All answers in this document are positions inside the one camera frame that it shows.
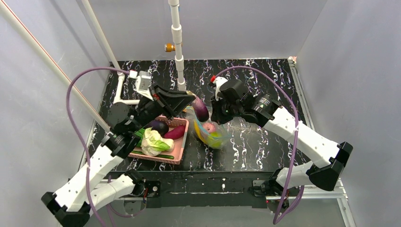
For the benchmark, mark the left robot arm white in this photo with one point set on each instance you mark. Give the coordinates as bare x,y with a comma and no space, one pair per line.
75,202

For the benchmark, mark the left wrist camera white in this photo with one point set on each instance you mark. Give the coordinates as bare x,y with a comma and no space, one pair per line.
142,83

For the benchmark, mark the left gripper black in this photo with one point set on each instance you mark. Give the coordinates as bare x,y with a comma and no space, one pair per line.
158,102

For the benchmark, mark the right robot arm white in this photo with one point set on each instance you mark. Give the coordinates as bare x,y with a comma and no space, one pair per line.
327,158

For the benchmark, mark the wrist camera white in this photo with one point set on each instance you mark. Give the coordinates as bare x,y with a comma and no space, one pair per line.
142,83
216,83

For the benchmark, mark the white green cabbage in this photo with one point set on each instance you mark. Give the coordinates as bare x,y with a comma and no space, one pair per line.
154,144

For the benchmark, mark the green leafy vegetable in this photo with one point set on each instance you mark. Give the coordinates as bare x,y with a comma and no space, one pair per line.
139,134

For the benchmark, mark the brass pipe fitting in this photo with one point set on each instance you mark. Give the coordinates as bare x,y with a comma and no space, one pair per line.
169,47

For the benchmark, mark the pink plastic basket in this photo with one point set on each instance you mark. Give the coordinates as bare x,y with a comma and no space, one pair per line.
175,156

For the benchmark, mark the red sweet potato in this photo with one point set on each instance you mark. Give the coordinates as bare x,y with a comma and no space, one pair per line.
175,133

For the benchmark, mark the long purple eggplant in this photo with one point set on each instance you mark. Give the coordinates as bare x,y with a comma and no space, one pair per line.
199,108

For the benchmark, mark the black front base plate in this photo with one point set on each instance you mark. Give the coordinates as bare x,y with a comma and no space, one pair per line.
203,189

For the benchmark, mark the dark round eggplant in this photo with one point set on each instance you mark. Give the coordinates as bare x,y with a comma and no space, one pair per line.
160,126

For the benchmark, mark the green pear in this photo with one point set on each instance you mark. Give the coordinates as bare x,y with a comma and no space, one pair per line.
214,140

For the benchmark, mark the yellow banana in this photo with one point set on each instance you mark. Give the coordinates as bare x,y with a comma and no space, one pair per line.
201,132

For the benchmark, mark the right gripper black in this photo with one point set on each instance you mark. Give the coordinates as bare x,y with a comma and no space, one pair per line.
217,106

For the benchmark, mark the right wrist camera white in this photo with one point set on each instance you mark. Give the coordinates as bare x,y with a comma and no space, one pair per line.
216,83

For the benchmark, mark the clear zip top bag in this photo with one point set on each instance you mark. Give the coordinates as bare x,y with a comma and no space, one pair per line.
190,116

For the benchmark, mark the purple onion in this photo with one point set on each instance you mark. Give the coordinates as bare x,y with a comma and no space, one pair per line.
209,127

